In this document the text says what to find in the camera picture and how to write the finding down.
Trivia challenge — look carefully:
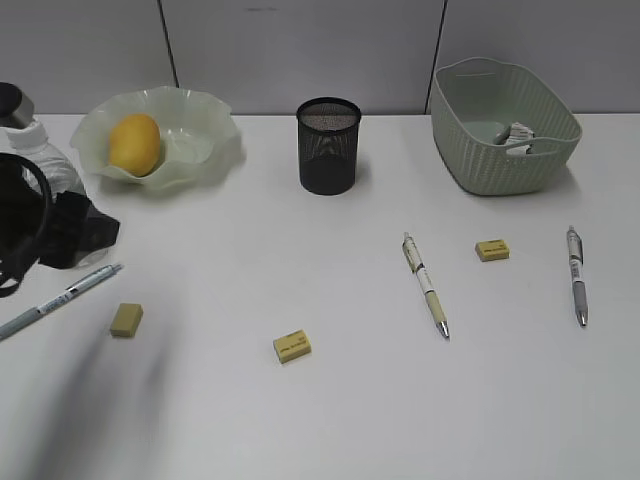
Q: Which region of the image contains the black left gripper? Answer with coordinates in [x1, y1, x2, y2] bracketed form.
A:
[1, 162, 120, 280]

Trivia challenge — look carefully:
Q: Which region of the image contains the clear water bottle green label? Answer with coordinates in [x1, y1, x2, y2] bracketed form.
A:
[1, 120, 86, 199]

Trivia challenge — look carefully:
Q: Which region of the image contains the yellow mango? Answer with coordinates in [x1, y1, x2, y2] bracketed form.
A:
[108, 113, 161, 177]

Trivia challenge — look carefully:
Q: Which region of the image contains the waste paper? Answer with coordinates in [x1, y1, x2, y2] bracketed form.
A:
[494, 122, 535, 156]

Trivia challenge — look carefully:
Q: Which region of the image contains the grey pen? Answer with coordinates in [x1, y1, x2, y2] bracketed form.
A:
[1, 263, 124, 341]
[566, 225, 588, 328]

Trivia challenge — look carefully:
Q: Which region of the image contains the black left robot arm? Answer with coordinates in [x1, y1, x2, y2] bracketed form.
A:
[1, 82, 120, 270]

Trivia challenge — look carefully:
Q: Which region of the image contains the plain yellow eraser left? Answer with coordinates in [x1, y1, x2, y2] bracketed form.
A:
[109, 303, 143, 338]

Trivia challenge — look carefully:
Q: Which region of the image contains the pale green wavy glass plate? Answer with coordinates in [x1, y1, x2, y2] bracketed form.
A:
[70, 86, 243, 190]

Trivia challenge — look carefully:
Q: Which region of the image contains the yellow eraser front centre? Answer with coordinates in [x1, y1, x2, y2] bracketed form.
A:
[273, 329, 312, 364]

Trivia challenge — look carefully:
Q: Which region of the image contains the black mesh pen holder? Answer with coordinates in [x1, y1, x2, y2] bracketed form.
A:
[296, 97, 362, 196]

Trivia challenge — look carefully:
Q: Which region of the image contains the cream white pen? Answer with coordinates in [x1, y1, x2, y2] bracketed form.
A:
[402, 232, 450, 340]

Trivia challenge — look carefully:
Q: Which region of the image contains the yellow eraser right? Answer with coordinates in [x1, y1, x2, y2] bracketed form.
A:
[475, 239, 510, 262]

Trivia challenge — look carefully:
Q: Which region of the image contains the pale green woven plastic basket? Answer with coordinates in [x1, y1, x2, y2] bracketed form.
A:
[431, 57, 582, 196]

